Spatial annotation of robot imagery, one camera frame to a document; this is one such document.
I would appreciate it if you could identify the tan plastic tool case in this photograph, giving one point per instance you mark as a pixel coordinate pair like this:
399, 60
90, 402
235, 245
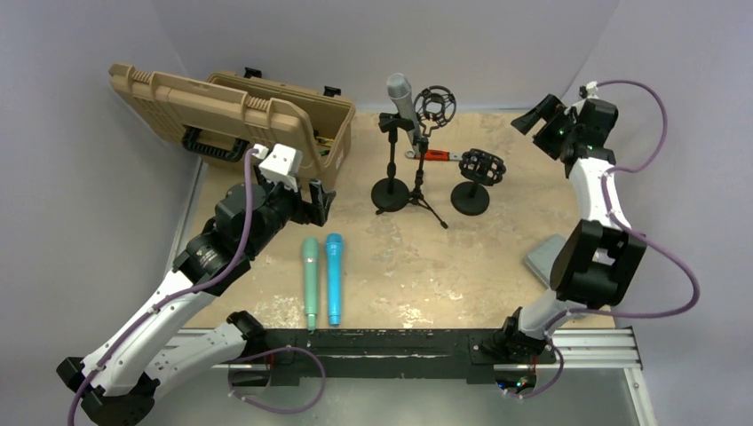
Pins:
223, 117

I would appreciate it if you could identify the black round-base shock-mount stand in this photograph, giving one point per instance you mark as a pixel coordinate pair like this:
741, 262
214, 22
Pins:
481, 170

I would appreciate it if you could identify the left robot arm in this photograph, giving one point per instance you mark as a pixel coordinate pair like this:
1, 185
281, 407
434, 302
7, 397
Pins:
120, 382

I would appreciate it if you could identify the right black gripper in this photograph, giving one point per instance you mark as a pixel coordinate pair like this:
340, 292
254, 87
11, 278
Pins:
551, 111

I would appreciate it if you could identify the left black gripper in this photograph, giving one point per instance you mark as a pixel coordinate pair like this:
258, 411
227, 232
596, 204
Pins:
315, 212

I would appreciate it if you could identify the black tripod shock-mount stand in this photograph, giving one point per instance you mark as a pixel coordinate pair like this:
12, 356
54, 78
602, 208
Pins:
435, 107

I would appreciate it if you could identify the black round-base clip stand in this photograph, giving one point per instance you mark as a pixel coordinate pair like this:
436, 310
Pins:
390, 194

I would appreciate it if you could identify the blue microphone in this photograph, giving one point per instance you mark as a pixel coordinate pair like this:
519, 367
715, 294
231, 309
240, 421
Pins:
334, 249

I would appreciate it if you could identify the green microphone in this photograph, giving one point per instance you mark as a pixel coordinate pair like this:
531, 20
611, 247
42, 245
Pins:
310, 256

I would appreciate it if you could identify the red-handled adjustable wrench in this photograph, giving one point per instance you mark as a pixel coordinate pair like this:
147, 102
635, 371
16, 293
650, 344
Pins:
435, 155

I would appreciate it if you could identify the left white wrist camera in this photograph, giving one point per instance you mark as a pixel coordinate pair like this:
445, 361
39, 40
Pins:
279, 165

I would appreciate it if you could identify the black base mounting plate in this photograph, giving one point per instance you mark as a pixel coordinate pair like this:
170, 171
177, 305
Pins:
474, 355

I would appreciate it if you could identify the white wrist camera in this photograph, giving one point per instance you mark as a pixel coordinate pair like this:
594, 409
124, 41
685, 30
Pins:
588, 90
279, 165

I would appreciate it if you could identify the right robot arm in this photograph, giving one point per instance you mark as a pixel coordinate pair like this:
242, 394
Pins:
599, 259

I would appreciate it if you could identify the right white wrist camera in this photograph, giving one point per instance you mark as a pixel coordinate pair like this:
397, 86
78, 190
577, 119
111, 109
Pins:
588, 90

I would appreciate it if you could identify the grey plastic case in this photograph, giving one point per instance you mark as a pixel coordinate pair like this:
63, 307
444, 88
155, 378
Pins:
539, 261

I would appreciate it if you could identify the grey microphone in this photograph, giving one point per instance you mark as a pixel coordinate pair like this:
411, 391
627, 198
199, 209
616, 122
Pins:
399, 91

